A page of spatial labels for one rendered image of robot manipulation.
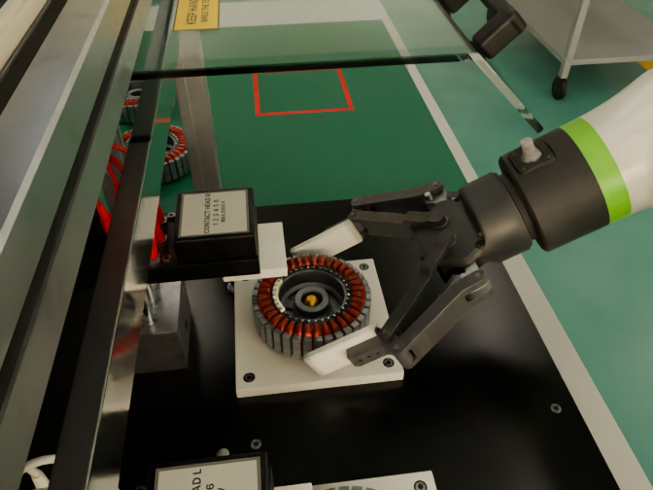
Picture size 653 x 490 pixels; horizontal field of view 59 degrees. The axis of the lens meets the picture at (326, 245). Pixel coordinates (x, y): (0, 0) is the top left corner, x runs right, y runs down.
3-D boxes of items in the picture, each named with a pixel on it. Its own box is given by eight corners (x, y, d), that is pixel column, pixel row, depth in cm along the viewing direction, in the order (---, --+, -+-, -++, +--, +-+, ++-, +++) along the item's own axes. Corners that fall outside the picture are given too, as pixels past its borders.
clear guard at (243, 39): (444, 7, 57) (453, -59, 53) (542, 133, 39) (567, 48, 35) (104, 23, 54) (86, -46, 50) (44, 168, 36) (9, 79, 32)
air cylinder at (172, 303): (191, 308, 59) (183, 269, 55) (188, 368, 53) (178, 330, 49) (141, 313, 58) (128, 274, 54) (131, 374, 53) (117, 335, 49)
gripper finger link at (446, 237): (456, 255, 53) (468, 258, 52) (391, 356, 49) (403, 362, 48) (440, 227, 50) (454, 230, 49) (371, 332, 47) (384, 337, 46)
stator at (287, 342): (359, 271, 61) (360, 245, 58) (379, 357, 53) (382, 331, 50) (253, 281, 60) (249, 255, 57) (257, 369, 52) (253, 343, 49)
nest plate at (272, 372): (372, 265, 63) (372, 258, 62) (403, 379, 52) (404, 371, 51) (234, 278, 62) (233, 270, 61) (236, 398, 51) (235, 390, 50)
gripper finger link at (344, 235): (350, 223, 57) (349, 218, 58) (290, 253, 59) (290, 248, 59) (363, 241, 59) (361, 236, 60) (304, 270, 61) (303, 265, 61)
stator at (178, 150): (197, 183, 78) (192, 159, 76) (112, 192, 77) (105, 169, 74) (194, 140, 86) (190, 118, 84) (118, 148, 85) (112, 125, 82)
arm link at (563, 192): (619, 252, 49) (570, 188, 55) (594, 153, 41) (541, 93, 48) (550, 281, 50) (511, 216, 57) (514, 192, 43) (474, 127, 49)
